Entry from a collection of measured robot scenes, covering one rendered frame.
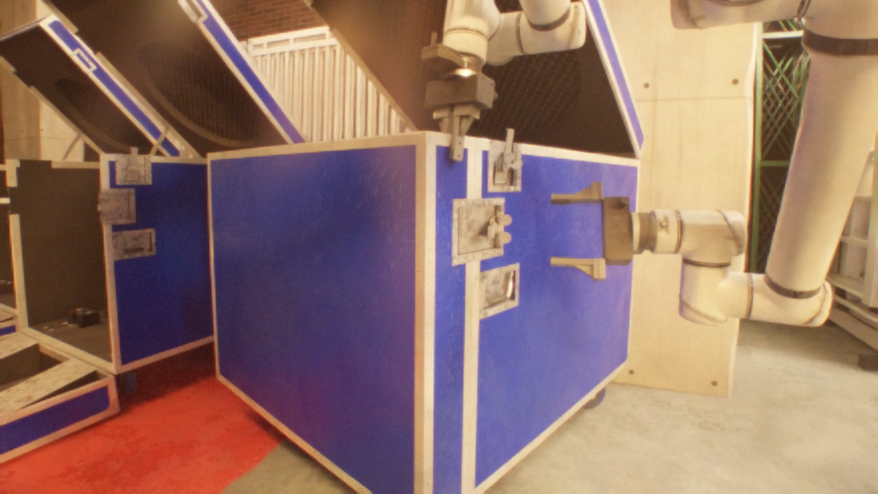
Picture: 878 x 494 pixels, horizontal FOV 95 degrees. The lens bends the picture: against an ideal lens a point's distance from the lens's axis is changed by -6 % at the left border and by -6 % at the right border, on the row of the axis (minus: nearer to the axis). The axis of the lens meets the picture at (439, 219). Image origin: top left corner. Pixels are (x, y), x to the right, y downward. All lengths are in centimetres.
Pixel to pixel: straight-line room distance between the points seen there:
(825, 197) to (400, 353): 73
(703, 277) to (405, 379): 60
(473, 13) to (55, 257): 236
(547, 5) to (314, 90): 299
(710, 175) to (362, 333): 152
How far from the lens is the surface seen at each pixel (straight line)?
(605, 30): 152
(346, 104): 351
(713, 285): 95
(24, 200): 268
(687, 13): 65
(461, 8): 88
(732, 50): 209
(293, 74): 394
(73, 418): 198
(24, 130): 501
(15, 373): 252
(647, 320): 207
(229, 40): 222
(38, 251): 272
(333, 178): 99
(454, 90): 83
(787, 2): 66
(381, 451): 103
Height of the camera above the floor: 87
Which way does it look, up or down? 5 degrees down
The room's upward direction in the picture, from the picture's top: 1 degrees clockwise
